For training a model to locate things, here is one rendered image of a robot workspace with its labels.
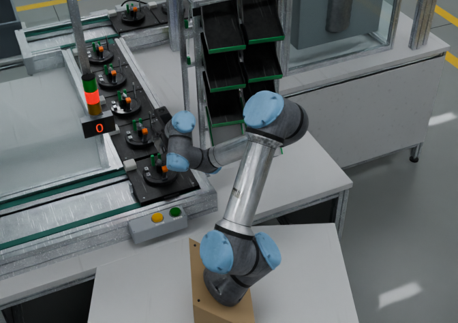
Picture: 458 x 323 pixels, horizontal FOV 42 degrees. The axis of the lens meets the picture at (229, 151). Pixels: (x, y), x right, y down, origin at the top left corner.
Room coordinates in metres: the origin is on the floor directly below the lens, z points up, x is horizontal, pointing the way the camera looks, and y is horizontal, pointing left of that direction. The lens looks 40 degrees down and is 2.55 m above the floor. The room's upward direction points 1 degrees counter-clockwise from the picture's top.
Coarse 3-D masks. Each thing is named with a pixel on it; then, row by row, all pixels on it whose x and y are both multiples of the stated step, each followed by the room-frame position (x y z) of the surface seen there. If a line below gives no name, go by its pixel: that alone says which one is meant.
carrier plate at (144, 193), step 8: (144, 160) 1.84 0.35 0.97; (136, 168) 1.79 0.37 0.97; (128, 176) 1.75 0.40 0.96; (136, 176) 1.74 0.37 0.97; (184, 176) 1.73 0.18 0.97; (192, 176) 1.73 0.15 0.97; (136, 184) 1.69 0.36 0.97; (144, 184) 1.69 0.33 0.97; (176, 184) 1.69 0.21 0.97; (184, 184) 1.69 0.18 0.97; (192, 184) 1.69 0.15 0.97; (136, 192) 1.65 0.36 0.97; (144, 192) 1.65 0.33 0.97; (152, 192) 1.65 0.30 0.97; (160, 192) 1.65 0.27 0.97; (168, 192) 1.64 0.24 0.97; (176, 192) 1.65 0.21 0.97; (184, 192) 1.66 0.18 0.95; (144, 200) 1.60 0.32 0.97; (152, 200) 1.61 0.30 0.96
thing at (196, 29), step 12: (180, 0) 2.01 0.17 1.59; (192, 0) 1.86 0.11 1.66; (204, 0) 1.87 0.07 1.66; (216, 0) 1.89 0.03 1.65; (180, 12) 2.01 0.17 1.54; (192, 12) 1.86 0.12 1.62; (180, 24) 2.01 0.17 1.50; (180, 36) 2.01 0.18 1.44; (180, 48) 2.02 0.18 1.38; (276, 48) 1.98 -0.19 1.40; (276, 84) 1.98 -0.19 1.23; (204, 120) 1.86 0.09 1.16; (204, 132) 1.86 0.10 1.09; (192, 144) 2.01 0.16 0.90; (204, 144) 1.86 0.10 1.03; (276, 156) 1.97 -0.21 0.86
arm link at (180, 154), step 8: (176, 136) 1.51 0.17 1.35; (184, 136) 1.51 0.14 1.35; (168, 144) 1.50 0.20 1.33; (176, 144) 1.48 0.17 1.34; (184, 144) 1.49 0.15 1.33; (168, 152) 1.48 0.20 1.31; (176, 152) 1.46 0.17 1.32; (184, 152) 1.47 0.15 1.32; (192, 152) 1.49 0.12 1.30; (200, 152) 1.52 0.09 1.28; (168, 160) 1.45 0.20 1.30; (176, 160) 1.44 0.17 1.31; (184, 160) 1.45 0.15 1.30; (192, 160) 1.47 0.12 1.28; (200, 160) 1.49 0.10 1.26; (168, 168) 1.44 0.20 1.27; (176, 168) 1.43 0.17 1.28; (184, 168) 1.43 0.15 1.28; (192, 168) 1.49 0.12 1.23
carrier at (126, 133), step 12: (132, 120) 2.02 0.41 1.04; (156, 120) 2.11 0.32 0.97; (108, 132) 2.03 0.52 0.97; (120, 132) 2.03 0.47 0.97; (132, 132) 2.00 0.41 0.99; (156, 132) 2.00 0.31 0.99; (120, 144) 1.94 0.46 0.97; (132, 144) 1.92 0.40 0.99; (144, 144) 1.92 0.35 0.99; (120, 156) 1.87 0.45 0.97; (132, 156) 1.86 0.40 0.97; (144, 156) 1.86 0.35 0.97
